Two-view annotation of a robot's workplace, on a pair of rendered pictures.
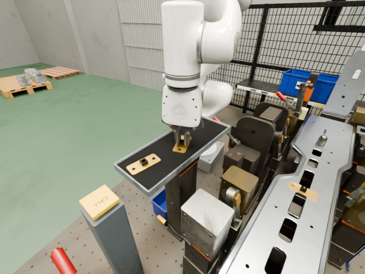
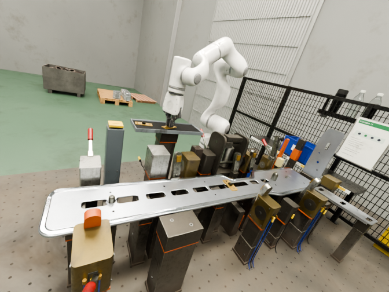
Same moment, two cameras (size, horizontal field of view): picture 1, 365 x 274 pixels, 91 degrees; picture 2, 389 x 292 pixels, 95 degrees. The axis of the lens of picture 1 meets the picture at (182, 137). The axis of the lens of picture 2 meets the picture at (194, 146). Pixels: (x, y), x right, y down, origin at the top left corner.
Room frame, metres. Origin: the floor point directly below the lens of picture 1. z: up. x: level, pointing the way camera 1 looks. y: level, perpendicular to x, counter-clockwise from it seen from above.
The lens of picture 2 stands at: (-0.40, -0.39, 1.46)
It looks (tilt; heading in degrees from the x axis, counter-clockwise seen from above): 22 degrees down; 15
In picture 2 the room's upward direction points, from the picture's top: 15 degrees clockwise
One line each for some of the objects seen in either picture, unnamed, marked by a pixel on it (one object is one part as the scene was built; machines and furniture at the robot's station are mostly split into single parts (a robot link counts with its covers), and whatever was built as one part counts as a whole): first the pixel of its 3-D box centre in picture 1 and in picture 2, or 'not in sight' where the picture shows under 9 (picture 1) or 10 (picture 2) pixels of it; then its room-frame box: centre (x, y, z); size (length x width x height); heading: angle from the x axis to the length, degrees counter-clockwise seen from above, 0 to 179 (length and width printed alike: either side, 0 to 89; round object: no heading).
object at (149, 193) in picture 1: (180, 144); (168, 127); (0.43, 0.01, 1.16); 0.37 x 0.14 x 0.02; 139
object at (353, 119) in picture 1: (348, 138); (318, 200); (0.87, -0.98, 0.88); 0.08 x 0.08 x 0.36; 49
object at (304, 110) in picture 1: (293, 136); (270, 180); (0.88, -0.66, 0.88); 0.04 x 0.04 x 0.37; 49
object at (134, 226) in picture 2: not in sight; (139, 227); (0.07, -0.12, 0.84); 0.12 x 0.05 x 0.29; 49
